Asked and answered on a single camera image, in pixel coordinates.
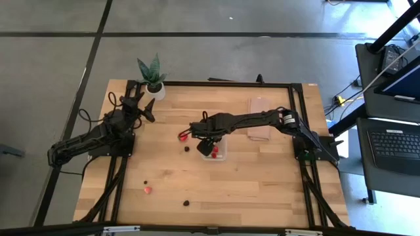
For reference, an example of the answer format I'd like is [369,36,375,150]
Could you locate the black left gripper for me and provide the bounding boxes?
[118,90,156,124]

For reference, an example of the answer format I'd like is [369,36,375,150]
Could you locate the white paper sheet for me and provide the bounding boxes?
[334,129,351,159]

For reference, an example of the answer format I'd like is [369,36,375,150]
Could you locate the black aluminium table frame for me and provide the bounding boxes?
[73,79,352,236]

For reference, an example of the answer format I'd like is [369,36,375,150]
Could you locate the black left arm base cable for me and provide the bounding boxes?
[77,108,106,125]

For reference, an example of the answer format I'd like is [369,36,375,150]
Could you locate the black table power cable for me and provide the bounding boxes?
[58,156,96,177]

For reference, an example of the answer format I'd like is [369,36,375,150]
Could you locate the black keyboard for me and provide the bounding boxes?
[366,128,420,177]

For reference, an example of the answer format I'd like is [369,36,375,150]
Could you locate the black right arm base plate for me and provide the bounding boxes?
[293,134,345,164]

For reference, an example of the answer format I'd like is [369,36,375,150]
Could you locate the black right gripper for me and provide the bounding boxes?
[196,129,221,157]

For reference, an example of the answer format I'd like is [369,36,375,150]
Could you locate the green snake plant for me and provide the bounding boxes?
[136,52,168,87]

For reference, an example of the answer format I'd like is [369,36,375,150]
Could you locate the white cable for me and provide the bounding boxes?
[357,38,420,96]

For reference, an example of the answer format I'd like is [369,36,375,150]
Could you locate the dark grey desk with keyboard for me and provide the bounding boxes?
[356,117,420,199]

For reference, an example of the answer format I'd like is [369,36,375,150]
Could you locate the long black diagonal pole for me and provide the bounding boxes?
[367,0,420,54]

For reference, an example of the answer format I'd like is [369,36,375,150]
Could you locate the dark grey desk with monitor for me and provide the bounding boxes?
[355,41,420,119]

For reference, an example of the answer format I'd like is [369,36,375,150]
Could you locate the black power adapter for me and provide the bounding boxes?
[380,45,404,75]

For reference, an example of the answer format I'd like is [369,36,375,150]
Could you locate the black desk leg caster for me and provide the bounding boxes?
[362,188,379,206]

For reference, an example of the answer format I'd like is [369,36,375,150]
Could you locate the black floor cables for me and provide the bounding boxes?
[324,75,366,122]

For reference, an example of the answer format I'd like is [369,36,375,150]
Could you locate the short black diagonal pole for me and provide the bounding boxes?
[329,104,368,138]

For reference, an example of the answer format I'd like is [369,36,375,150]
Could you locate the clear plastic tupperware container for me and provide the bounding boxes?
[201,136,228,162]

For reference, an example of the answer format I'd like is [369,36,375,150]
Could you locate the white plant pot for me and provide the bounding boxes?
[145,81,167,102]

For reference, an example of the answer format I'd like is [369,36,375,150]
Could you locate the silver frame bracket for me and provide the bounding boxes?
[284,228,324,236]
[102,225,141,234]

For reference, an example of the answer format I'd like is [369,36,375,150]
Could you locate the black rig crossbeam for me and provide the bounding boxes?
[0,221,420,236]

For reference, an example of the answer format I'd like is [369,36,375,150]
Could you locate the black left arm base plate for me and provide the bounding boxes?
[87,130,136,158]

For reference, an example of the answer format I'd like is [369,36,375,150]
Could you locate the black computer monitor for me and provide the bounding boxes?
[373,55,420,105]

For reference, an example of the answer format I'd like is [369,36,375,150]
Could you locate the grey chair base leg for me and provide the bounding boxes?
[0,143,26,159]

